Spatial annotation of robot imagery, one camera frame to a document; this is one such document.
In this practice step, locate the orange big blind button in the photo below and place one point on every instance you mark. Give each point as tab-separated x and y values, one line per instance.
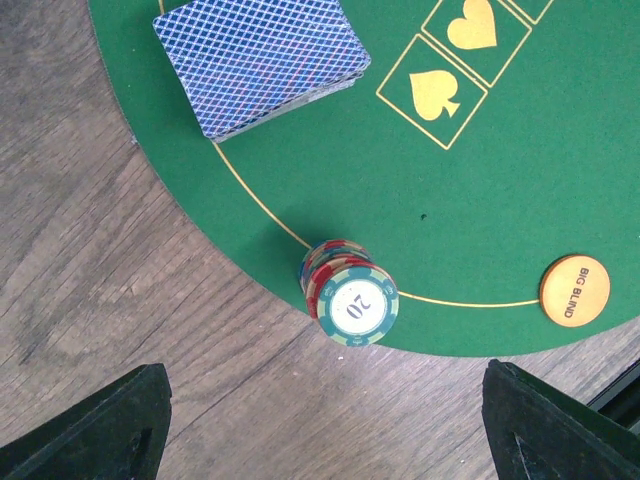
574	290

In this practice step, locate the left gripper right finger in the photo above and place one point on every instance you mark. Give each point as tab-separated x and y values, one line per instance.
537	432

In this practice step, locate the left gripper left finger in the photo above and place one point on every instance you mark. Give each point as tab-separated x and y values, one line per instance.
119	432

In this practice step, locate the blue playing card deck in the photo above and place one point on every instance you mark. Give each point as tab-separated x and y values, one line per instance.
242	63

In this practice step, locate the round green poker mat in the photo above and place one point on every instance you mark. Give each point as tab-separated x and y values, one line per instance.
466	174

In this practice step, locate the black aluminium frame rail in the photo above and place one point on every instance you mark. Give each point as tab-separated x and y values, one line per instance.
619	401

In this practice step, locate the stack of poker chips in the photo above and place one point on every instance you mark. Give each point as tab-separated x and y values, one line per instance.
354	300

